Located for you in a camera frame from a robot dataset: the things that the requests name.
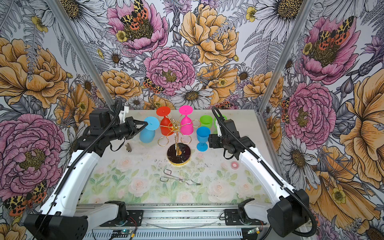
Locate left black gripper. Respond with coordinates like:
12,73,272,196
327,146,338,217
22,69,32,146
105,116,148,140

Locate green wine glass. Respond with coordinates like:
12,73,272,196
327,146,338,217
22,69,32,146
200,115,213,129
213,119,219,134

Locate blue wine glass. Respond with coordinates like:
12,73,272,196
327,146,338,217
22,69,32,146
196,127,211,152
140,117,160,143

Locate blue wine glass front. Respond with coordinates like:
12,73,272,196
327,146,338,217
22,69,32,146
196,127,211,152

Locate green wine glass front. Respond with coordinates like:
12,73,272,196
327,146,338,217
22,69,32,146
200,115,213,129

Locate pink wine glass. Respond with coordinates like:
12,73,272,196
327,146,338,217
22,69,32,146
179,106,194,136

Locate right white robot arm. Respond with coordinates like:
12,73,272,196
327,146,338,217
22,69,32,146
209,107,318,238

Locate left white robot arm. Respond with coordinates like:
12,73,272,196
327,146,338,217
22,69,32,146
24,99,148,240

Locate red wine glass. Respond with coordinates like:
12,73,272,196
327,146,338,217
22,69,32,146
157,107,173,137

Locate small tan clip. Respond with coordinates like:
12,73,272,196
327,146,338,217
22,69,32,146
125,143,132,153

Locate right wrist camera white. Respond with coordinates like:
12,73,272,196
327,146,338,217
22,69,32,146
216,124,222,137

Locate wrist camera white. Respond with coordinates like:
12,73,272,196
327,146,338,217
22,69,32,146
216,124,222,137
119,106,129,124

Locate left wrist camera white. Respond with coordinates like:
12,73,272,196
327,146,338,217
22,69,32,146
119,106,129,124

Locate gold wire glass rack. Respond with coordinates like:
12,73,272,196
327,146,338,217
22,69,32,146
160,119,198,167

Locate metal wire tongs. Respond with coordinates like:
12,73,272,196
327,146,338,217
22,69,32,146
160,169,201,186

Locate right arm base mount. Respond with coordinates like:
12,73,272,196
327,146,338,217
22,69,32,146
220,209,262,226

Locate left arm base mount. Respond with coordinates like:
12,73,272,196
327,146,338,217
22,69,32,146
100,210,144,227

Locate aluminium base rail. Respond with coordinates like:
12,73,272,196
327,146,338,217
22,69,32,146
84,204,281,240

